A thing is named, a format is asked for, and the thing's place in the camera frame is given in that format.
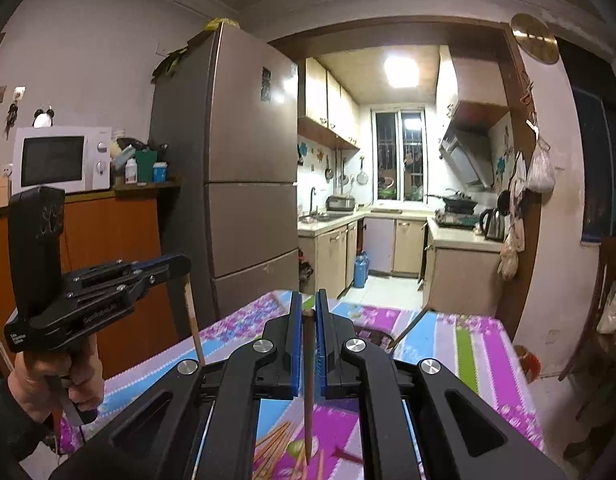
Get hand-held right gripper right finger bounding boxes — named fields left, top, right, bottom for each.
left=315, top=288, right=568, bottom=480

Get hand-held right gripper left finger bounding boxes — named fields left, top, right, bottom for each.
left=48, top=290, right=305, bottom=480

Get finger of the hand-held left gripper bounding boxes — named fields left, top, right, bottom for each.
left=61, top=253, right=192, bottom=292
left=62, top=269, right=191, bottom=309

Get person's left forearm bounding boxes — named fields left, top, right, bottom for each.
left=0, top=379, right=56, bottom=480

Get person's left hand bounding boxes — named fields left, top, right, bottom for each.
left=12, top=349, right=107, bottom=424

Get orange wooden cabinet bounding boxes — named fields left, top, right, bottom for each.
left=0, top=180, right=189, bottom=386

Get white microwave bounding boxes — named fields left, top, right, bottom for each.
left=12, top=126, right=113, bottom=195

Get blue water jug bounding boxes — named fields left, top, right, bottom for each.
left=354, top=252, right=373, bottom=288

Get green box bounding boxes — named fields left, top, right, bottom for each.
left=134, top=150, right=159, bottom=183

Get beige kitchen base cabinet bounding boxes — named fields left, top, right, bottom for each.
left=298, top=210, right=429, bottom=301
left=424, top=220, right=504, bottom=317

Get grey refrigerator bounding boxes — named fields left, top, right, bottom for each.
left=149, top=24, right=299, bottom=341

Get floral striped tablecloth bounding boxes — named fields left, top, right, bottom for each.
left=58, top=290, right=546, bottom=480

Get gas stove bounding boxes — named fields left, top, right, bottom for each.
left=434, top=212, right=481, bottom=228

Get dark green bag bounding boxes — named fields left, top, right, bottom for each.
left=150, top=46, right=189, bottom=81

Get black wok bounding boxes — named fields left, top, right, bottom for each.
left=425, top=191, right=479, bottom=213

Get small hanging plastic bag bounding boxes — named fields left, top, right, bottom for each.
left=498, top=250, right=519, bottom=281
left=508, top=150, right=528, bottom=216
left=502, top=215, right=526, bottom=253

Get steel electric kettle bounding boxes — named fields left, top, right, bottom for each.
left=480, top=207, right=506, bottom=241

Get kitchen window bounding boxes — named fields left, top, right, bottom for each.
left=370, top=106, right=427, bottom=201

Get steel range hood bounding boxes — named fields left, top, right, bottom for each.
left=439, top=125, right=498, bottom=188

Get white hanging plastic bag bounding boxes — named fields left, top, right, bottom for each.
left=525, top=137, right=556, bottom=193

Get square ceiling light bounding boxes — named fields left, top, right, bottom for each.
left=384, top=52, right=419, bottom=88

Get dark wooden chair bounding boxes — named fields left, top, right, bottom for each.
left=558, top=235, right=616, bottom=461

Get dark window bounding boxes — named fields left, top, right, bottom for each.
left=558, top=37, right=616, bottom=248

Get beige wall cabinets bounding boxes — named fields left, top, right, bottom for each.
left=298, top=57, right=361, bottom=150

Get beige wall cabinet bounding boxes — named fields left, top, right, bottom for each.
left=435, top=45, right=508, bottom=128

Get gold wall clock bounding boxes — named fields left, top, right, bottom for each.
left=510, top=12, right=559, bottom=65

